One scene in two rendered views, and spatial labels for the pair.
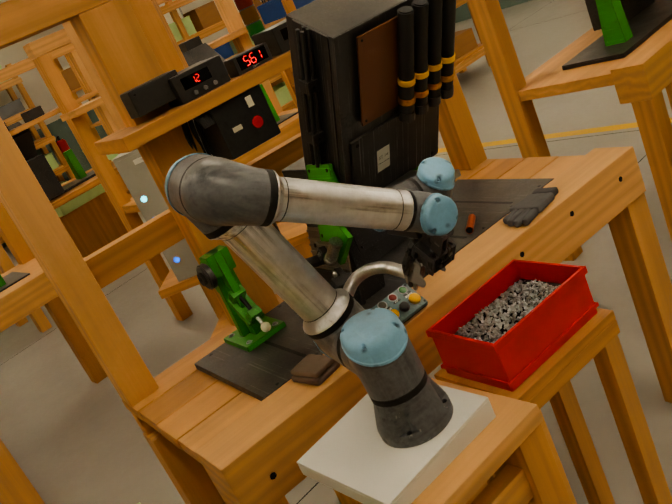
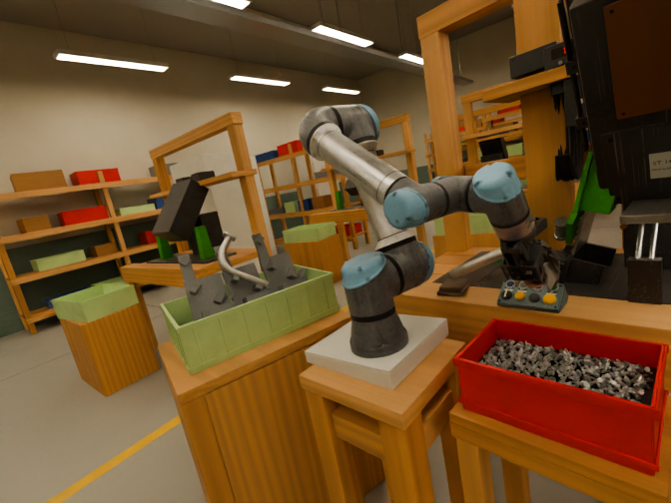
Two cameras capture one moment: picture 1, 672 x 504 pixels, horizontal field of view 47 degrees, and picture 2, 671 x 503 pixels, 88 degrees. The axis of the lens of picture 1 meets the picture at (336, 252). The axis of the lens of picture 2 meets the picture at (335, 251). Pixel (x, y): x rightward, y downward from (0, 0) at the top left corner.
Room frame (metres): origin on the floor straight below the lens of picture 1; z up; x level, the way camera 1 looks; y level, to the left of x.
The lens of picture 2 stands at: (1.02, -0.80, 1.32)
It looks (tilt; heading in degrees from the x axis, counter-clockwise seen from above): 11 degrees down; 76
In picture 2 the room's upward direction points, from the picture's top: 11 degrees counter-clockwise
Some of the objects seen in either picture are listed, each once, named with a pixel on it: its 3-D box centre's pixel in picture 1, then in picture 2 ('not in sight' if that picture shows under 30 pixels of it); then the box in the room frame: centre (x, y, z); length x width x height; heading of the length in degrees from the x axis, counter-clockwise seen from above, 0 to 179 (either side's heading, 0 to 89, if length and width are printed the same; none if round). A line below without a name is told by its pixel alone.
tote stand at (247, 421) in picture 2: not in sight; (274, 413); (0.96, 0.61, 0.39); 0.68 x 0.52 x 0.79; 18
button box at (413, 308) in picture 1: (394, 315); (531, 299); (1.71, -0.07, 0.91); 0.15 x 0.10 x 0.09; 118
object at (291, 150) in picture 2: not in sight; (306, 196); (2.41, 6.43, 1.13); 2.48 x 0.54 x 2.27; 125
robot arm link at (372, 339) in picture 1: (379, 351); (368, 281); (1.29, 0.00, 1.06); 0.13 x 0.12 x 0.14; 19
